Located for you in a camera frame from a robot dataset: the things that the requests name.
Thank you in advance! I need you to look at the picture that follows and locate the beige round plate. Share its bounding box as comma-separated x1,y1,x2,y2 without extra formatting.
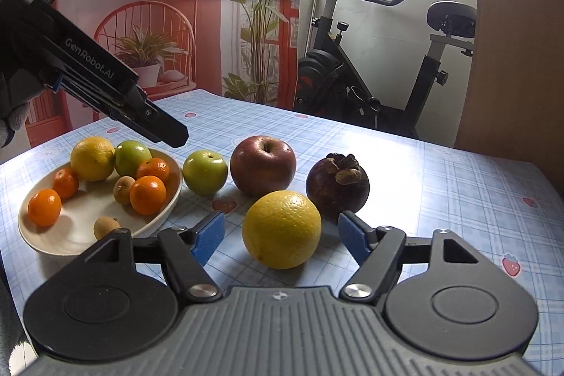
18,149,184,257

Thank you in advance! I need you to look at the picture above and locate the small mandarin orange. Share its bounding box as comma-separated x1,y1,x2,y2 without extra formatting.
53,167,79,199
27,189,62,227
129,175,167,216
136,158,170,183

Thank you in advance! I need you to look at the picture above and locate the dark purple mangosteen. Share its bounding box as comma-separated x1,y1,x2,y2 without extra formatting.
306,153,370,223

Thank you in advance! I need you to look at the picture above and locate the green apple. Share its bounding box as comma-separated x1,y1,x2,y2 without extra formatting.
115,140,152,178
183,150,228,196

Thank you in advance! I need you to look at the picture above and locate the red apple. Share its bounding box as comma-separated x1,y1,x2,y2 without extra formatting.
229,135,296,198

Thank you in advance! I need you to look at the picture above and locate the small brown longan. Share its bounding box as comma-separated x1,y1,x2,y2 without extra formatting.
113,175,136,206
94,217,121,240

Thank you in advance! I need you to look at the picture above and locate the printed room backdrop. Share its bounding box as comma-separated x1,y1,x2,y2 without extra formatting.
24,0,305,148

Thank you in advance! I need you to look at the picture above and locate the blue plaid tablecloth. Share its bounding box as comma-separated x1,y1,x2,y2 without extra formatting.
1,90,563,375

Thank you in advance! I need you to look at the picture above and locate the yellow lemon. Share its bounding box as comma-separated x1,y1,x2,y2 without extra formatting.
71,136,115,182
242,190,322,270

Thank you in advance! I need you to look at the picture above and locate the black exercise bike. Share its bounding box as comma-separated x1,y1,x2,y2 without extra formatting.
294,0,477,146

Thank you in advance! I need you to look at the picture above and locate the left gloved hand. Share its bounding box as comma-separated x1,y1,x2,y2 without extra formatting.
1,69,44,148

